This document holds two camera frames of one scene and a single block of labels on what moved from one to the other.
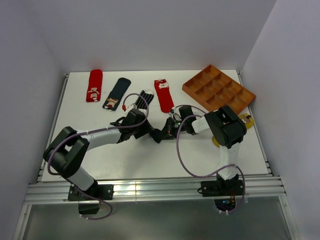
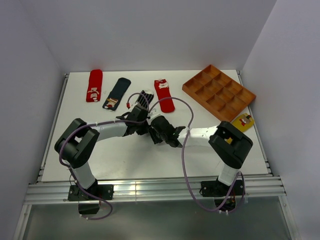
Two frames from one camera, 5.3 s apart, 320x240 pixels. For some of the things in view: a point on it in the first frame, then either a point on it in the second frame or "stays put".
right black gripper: [168, 129] to [152, 131]
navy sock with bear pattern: [114, 97] stays put
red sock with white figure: [94, 86] stays put
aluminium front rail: [55, 193] stays put
